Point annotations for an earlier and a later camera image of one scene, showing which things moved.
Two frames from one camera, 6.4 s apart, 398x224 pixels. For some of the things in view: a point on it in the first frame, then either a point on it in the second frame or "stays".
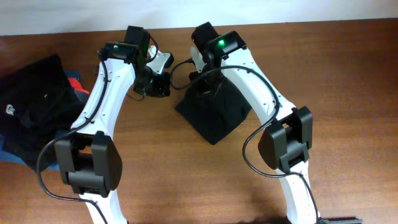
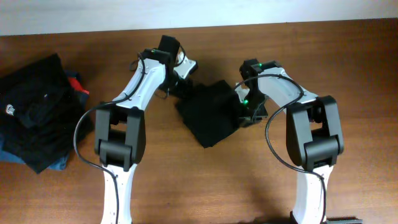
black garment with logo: x=38 y=102 stays
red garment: x=76 y=84 stays
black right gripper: x=204 y=82 to x=254 y=115
